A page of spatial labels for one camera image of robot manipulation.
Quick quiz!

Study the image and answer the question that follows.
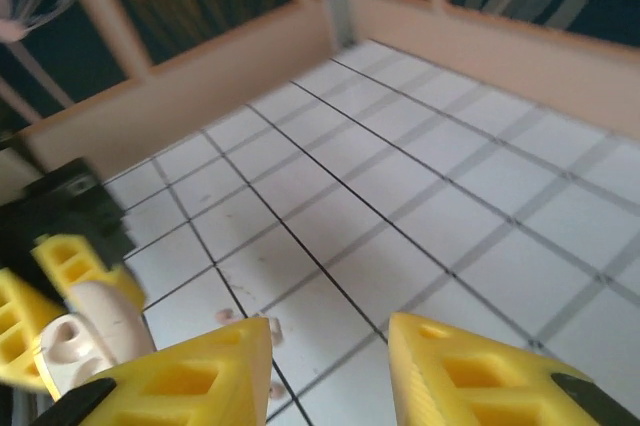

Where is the pink earbud charging case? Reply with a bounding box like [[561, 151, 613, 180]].
[[39, 280, 156, 397]]

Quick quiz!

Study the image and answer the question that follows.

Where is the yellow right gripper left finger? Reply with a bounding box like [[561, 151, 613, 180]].
[[29, 318, 274, 426]]

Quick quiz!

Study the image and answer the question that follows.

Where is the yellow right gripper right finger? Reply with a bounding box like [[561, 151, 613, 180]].
[[388, 312, 640, 426]]

